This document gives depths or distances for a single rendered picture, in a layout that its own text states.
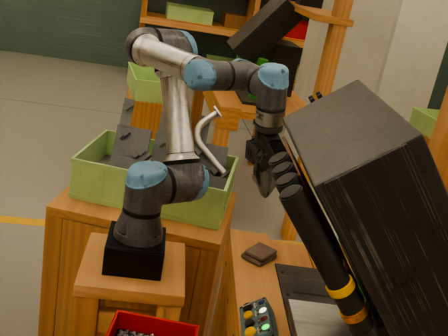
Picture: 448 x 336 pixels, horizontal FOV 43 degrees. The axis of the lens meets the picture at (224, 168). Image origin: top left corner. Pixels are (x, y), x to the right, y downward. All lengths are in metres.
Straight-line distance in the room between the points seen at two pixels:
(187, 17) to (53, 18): 1.90
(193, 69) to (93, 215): 0.98
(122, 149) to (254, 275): 0.97
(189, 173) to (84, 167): 0.64
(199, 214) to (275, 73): 0.95
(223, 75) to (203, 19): 6.39
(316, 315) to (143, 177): 0.67
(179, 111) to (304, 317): 0.80
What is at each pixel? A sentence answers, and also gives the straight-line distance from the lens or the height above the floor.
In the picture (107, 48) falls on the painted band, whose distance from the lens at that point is 8.38.
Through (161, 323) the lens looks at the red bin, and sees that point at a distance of 1.48.
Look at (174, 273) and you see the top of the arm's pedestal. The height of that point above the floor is 0.85.
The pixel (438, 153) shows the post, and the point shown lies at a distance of 1.94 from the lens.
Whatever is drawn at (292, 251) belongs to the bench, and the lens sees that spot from 1.99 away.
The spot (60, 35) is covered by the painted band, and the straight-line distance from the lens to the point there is 8.42.
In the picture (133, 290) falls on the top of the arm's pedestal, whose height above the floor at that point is 0.85.
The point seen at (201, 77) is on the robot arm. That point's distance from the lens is 1.37.
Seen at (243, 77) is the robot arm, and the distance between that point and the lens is 1.44.
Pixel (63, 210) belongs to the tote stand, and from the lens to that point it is 2.23.
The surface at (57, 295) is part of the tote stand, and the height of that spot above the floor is 0.41.
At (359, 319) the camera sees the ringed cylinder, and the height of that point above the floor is 1.30.
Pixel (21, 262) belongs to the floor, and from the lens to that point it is 3.40.
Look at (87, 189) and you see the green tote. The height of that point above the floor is 0.84.
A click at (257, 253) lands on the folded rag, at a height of 0.93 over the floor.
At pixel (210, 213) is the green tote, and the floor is 0.86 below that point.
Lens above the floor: 1.79
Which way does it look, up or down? 21 degrees down
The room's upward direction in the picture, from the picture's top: 10 degrees clockwise
